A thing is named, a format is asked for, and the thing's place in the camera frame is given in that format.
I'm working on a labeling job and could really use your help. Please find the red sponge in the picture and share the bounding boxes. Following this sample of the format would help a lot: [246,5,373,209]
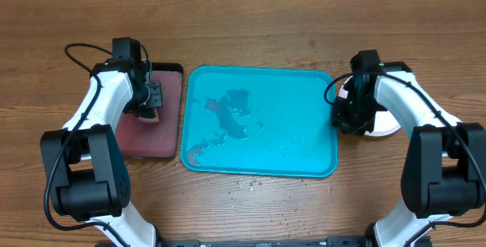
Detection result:
[137,111,159,123]

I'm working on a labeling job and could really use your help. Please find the white pink plate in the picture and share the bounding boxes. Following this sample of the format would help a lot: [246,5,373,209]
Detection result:
[337,75,402,138]

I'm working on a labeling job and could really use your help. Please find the dark tray with red water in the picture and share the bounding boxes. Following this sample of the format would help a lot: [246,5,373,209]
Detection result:
[115,62,184,159]

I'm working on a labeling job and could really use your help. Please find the teal plastic tray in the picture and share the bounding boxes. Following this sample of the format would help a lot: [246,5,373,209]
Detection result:
[180,66,339,178]

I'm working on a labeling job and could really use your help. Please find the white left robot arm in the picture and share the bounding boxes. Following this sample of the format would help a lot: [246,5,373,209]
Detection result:
[40,71,166,246]

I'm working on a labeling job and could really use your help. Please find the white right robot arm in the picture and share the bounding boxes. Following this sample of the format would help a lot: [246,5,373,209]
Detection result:
[330,62,485,246]

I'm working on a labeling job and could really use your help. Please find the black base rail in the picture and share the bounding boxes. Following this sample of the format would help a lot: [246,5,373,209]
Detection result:
[167,236,373,247]

